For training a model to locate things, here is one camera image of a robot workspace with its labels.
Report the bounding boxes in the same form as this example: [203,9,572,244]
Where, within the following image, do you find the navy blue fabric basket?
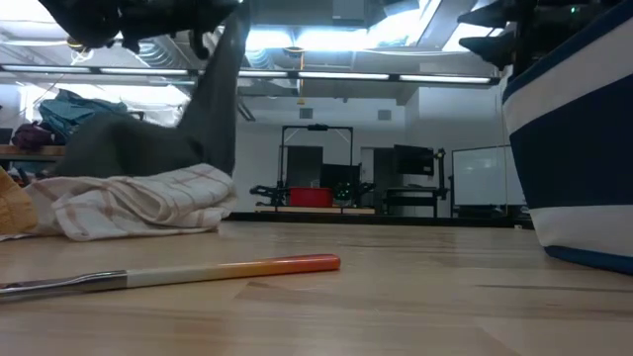
[500,0,633,276]

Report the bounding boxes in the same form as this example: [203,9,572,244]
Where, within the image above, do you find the red plastic bin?
[289,186,334,209]

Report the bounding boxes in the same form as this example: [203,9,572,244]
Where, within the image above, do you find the black monitor on stand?
[394,143,436,177]

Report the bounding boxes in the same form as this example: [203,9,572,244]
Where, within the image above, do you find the hanging yellow cable reel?
[66,35,95,54]

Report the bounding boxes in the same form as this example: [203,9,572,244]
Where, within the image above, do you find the white checked towel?
[0,162,239,243]

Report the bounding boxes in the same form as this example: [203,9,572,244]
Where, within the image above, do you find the ceiling light strip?
[0,62,500,86]

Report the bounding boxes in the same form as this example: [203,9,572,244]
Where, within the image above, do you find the wooden workbench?
[0,144,68,172]

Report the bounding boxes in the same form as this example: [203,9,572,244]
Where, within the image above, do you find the mustard yellow towel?
[0,166,40,236]

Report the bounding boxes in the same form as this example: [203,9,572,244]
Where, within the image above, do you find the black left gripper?
[118,0,243,60]

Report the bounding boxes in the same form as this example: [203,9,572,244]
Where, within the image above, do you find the knife with orange handle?
[0,253,342,303]

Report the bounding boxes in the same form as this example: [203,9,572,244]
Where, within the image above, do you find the pile of teal clothes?
[38,88,131,144]

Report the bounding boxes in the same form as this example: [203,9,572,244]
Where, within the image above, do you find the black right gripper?
[457,0,551,78]

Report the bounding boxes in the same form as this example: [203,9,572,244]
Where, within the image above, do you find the black metal table frame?
[225,211,535,229]

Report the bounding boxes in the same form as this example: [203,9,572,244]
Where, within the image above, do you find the maroon bag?
[10,122,54,152]

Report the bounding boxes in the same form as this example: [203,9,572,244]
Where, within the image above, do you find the grey waffle towel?
[52,0,252,179]

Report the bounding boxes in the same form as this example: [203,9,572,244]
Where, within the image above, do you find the whiteboard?
[451,144,527,208]

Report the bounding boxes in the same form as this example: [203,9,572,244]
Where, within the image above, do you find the black framed robot station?
[254,123,377,215]

